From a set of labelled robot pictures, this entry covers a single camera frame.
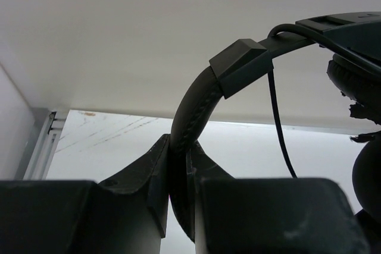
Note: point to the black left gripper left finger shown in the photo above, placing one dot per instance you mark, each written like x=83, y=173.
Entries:
x=125, y=213

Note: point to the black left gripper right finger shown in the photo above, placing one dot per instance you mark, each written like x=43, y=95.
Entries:
x=267, y=215

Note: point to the black over-ear headphones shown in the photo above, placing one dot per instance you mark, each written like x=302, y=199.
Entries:
x=354, y=39

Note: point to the aluminium table edge rail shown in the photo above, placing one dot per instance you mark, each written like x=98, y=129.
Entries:
x=45, y=145

